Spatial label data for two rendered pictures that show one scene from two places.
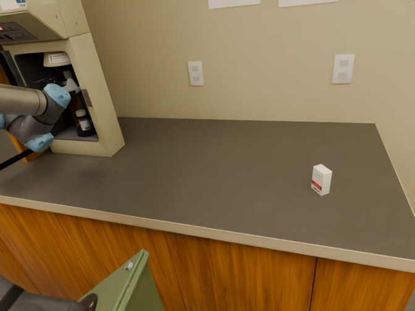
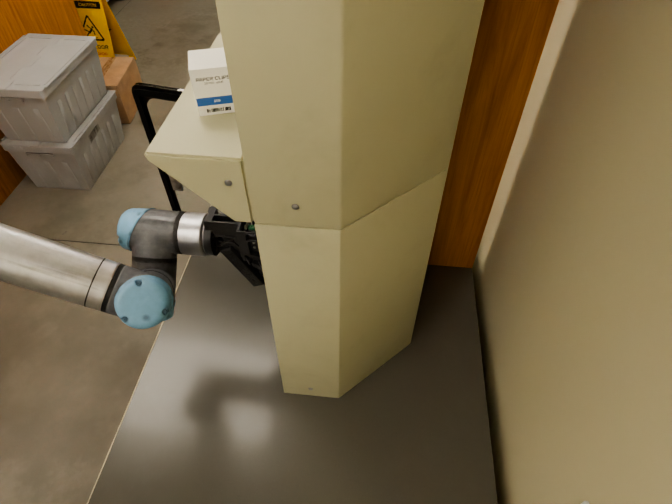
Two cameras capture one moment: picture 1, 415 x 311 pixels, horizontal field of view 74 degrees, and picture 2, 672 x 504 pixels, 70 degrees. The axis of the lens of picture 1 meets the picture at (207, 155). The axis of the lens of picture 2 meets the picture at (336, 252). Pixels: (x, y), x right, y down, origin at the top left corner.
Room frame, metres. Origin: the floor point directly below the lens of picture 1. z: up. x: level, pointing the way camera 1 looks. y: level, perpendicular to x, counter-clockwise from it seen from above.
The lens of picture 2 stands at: (1.00, -0.04, 1.84)
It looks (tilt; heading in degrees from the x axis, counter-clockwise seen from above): 48 degrees down; 75
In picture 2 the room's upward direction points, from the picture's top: straight up
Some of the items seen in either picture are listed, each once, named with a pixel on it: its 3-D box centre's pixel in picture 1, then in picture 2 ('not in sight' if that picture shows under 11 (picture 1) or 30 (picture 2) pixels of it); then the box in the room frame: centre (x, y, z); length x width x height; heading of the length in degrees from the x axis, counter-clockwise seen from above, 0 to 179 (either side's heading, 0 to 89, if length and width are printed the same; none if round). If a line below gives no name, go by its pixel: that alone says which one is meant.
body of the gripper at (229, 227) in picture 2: (42, 94); (243, 234); (1.00, 0.56, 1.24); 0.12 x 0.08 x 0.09; 158
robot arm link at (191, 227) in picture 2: not in sight; (199, 232); (0.92, 0.59, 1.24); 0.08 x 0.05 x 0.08; 68
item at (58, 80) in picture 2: not in sight; (48, 88); (0.13, 2.71, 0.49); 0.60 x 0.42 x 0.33; 68
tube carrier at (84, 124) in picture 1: (79, 107); not in sight; (1.13, 0.50, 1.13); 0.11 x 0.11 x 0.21
